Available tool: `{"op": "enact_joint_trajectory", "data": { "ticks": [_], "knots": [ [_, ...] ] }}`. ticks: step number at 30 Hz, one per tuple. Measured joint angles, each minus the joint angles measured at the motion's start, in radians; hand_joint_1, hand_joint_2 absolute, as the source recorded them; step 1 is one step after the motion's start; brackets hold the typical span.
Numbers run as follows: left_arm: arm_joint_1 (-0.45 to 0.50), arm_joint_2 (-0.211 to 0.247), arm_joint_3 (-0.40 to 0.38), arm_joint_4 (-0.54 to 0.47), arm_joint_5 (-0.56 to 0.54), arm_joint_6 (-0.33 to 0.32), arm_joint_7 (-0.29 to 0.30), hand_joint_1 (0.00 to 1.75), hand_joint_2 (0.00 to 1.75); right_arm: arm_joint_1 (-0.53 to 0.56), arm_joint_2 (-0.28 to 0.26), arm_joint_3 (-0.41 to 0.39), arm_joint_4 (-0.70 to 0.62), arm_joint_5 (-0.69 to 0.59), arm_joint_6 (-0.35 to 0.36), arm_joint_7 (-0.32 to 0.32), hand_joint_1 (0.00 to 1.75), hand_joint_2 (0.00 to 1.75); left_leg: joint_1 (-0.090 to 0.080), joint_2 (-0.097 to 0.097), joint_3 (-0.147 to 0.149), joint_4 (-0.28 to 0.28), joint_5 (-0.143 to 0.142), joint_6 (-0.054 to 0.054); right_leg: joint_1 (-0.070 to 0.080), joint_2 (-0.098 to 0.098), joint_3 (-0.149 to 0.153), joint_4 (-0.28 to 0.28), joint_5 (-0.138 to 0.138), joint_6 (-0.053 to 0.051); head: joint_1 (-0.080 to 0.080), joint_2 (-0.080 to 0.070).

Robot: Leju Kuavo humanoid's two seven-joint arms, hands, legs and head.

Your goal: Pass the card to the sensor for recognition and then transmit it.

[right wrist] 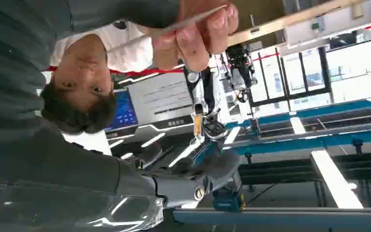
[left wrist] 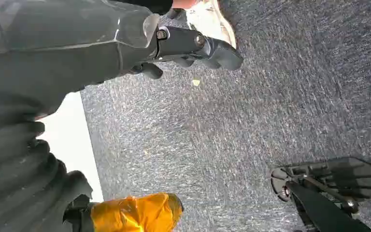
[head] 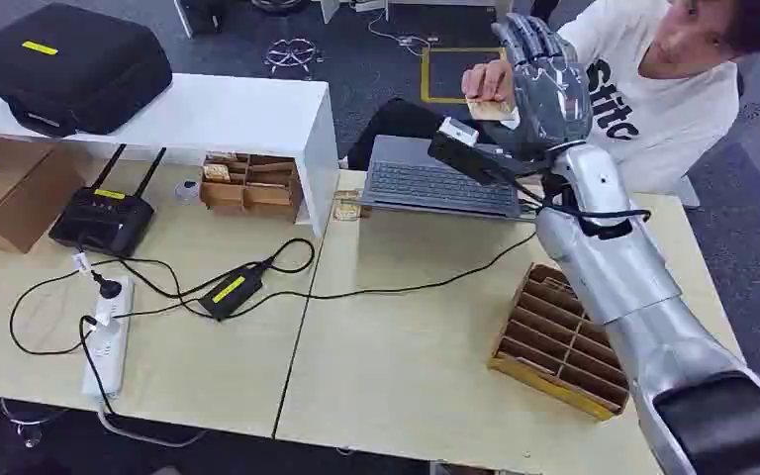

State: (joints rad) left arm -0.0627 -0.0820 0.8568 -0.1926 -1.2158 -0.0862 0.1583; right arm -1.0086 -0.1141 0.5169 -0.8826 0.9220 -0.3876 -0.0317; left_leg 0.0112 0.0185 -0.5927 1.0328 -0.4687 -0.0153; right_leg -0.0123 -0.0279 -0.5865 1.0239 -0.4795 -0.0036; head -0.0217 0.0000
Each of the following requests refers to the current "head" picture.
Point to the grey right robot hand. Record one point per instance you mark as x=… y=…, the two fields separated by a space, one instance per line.
x=550 y=98

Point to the beige printed card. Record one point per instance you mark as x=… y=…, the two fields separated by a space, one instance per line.
x=488 y=110

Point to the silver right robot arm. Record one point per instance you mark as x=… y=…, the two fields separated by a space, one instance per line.
x=622 y=275

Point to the person's right hand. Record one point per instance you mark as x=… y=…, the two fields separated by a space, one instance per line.
x=488 y=82

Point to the person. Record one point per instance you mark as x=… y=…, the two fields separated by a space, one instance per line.
x=668 y=105

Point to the grey laptop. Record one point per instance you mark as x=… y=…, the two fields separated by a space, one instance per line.
x=439 y=183

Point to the card stack with gold print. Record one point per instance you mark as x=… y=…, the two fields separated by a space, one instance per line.
x=346 y=206

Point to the large wooden slotted card box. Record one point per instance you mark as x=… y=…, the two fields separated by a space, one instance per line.
x=550 y=341

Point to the chrome star chair base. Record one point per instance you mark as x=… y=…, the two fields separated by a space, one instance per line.
x=291 y=54

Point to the small wooden card box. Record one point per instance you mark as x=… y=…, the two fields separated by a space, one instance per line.
x=249 y=190

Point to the white desk shelf riser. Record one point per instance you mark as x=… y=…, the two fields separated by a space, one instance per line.
x=222 y=111

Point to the card stack with pale print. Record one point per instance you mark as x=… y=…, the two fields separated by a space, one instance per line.
x=216 y=172

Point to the black floor cabinet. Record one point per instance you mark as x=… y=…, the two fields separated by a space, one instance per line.
x=201 y=14

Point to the black power adapter brick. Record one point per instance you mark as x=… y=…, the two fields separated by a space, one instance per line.
x=231 y=290

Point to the small white round puck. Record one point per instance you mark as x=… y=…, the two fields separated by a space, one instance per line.
x=187 y=191

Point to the black router with antennas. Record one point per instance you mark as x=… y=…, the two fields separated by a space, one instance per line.
x=101 y=219

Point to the black carrying case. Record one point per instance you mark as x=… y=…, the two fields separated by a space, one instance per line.
x=72 y=65

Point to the white power strip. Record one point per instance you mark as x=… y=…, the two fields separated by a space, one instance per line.
x=110 y=347

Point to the brown cardboard box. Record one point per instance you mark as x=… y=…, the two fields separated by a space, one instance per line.
x=6 y=190

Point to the chrome chair base under desk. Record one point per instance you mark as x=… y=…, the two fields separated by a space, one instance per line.
x=29 y=423

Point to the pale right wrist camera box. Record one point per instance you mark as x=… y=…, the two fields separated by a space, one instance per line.
x=458 y=131

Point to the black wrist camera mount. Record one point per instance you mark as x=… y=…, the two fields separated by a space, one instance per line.
x=478 y=164

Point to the white desk frame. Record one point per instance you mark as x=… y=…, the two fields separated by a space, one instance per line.
x=419 y=3

